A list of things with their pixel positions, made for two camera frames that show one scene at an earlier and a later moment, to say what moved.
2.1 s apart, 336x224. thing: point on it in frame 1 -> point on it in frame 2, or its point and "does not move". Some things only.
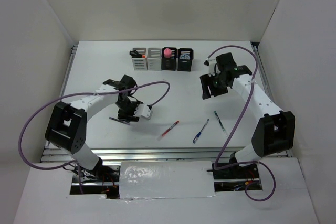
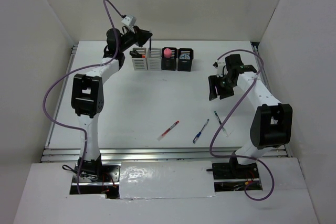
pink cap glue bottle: (167, 53) does not move
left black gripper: (129, 117) -> (140, 36)
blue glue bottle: (185, 56) does not move
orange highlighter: (135, 54) does not move
